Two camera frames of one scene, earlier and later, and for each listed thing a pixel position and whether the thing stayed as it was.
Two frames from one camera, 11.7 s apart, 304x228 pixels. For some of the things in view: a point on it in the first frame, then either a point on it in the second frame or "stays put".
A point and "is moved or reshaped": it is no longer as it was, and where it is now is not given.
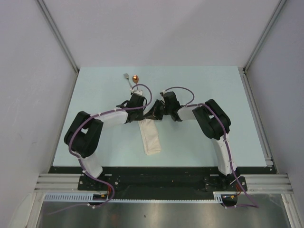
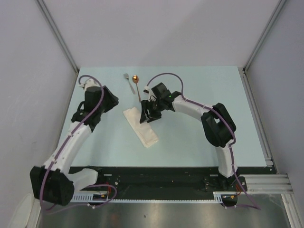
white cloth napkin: x=148 y=130 is moved or reshaped
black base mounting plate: x=162 y=180 stays put
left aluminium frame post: x=58 y=33 stays put
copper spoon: x=135 y=78 stays put
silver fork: x=127 y=76 stays put
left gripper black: x=140 y=117 -> x=112 y=100
